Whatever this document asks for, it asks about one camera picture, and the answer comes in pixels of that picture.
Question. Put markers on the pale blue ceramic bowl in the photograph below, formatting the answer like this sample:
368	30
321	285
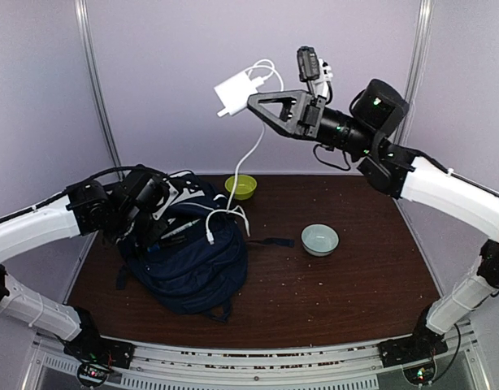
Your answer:
319	240

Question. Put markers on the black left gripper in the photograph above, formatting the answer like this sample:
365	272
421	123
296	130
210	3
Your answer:
145	227

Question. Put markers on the white green marker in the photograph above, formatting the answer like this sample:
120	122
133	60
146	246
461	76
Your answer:
179	229

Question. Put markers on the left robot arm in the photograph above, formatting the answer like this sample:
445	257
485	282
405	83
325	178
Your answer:
112	201

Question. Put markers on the right aluminium corner post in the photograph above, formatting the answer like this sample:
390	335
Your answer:
419	52

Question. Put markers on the aluminium front rail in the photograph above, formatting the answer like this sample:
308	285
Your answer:
355	365

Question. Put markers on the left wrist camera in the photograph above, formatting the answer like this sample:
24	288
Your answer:
177	190

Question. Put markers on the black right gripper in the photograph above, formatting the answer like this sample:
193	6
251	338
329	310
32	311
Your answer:
308	116

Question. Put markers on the lime green bowl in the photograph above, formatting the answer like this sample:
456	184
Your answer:
245	186

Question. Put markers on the navy blue student backpack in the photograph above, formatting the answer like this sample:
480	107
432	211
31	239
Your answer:
194	277

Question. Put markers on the left aluminium corner post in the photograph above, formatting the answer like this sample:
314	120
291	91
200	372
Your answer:
82	19

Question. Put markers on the white charger with cable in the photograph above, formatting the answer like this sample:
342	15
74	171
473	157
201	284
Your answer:
234	93

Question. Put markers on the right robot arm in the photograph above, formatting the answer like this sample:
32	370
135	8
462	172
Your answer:
401	173

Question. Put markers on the black blue highlighter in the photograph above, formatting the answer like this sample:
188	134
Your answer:
166	243

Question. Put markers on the aluminium corner post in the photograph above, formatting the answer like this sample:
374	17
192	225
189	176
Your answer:
419	52
82	19

